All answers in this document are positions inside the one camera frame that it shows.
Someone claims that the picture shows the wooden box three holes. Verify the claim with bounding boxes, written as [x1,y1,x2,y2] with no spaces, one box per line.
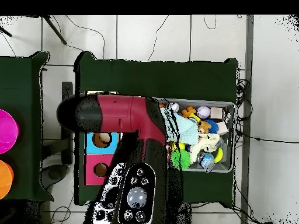
[83,90,123,187]

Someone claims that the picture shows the shallow silver mesh bin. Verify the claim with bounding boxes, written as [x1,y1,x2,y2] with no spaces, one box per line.
[154,97,236,174]

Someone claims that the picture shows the mint green waffle cloth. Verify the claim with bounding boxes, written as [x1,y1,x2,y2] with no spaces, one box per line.
[159,107,200,145]

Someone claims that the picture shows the dark green table cloth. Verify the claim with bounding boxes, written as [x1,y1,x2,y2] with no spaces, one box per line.
[74,50,239,209]
[0,51,55,202]

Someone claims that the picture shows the green koosh ball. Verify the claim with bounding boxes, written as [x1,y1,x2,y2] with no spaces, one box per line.
[170,149,192,170]

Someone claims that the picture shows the white baseball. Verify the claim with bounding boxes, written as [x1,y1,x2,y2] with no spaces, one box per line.
[196,106,211,120]

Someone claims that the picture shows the blue koosh ball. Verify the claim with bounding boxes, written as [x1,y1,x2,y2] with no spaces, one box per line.
[204,119,220,134]

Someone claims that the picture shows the pale wooden block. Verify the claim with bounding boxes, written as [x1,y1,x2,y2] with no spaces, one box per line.
[210,106,224,120]

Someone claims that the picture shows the crushed plastic water bottle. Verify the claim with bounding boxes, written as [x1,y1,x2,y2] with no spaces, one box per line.
[197,151,216,174]

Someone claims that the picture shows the black upright panel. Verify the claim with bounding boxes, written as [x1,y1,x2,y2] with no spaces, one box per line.
[61,81,74,165]

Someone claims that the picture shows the grey stand foot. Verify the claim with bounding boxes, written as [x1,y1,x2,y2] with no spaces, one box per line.
[40,163,69,190]

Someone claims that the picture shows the grey floor strip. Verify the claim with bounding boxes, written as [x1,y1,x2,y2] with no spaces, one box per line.
[239,15,255,224]

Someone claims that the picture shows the black tripod leg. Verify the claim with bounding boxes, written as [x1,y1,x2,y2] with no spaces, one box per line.
[42,15,68,46]
[0,24,13,37]

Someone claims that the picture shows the pink round disc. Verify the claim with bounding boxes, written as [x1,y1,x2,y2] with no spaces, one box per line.
[0,108,20,155]

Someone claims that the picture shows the orange round disc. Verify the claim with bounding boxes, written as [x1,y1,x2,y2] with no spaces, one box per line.
[0,159,15,201]

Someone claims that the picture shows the thin black floor cable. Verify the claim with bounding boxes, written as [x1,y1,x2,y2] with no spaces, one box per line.
[203,15,217,30]
[65,15,106,60]
[147,15,170,62]

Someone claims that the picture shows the black cable bundle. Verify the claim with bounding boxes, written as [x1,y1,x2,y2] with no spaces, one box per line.
[234,78,253,122]

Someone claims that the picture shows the taut black cable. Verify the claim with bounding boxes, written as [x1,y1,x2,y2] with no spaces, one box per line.
[235,129,299,144]

